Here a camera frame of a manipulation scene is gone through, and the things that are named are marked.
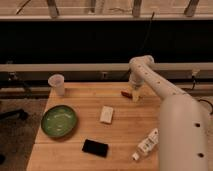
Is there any black cable on floor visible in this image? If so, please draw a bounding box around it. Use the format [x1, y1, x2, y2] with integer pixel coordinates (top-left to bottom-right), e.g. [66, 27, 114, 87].
[198, 97, 213, 116]

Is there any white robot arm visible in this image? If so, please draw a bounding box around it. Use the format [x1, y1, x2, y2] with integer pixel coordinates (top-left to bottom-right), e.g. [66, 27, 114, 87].
[129, 55, 211, 171]

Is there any white plastic bottle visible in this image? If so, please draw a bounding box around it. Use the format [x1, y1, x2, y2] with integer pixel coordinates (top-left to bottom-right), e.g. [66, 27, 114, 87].
[132, 128, 158, 161]

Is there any green bowl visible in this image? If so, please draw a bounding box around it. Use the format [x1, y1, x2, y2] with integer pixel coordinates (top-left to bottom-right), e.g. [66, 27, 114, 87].
[41, 105, 78, 138]

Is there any red chili pepper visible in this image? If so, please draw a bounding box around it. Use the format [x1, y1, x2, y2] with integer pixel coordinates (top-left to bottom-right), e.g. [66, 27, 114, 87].
[121, 91, 133, 99]

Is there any white sponge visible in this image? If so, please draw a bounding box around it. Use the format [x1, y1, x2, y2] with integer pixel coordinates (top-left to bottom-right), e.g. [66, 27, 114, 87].
[100, 106, 114, 124]

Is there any black office chair base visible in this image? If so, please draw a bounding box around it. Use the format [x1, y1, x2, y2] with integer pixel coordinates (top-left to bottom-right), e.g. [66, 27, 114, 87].
[0, 109, 29, 120]

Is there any black rectangular sponge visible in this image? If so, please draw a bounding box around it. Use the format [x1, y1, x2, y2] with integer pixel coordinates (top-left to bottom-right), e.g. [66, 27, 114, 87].
[82, 139, 108, 157]

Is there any translucent plastic cup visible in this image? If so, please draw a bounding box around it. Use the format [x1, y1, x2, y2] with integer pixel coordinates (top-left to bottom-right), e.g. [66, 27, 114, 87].
[48, 74, 65, 96]

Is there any thin black hanging cable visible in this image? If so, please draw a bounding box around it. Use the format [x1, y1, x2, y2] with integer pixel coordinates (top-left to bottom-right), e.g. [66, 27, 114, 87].
[120, 11, 156, 81]

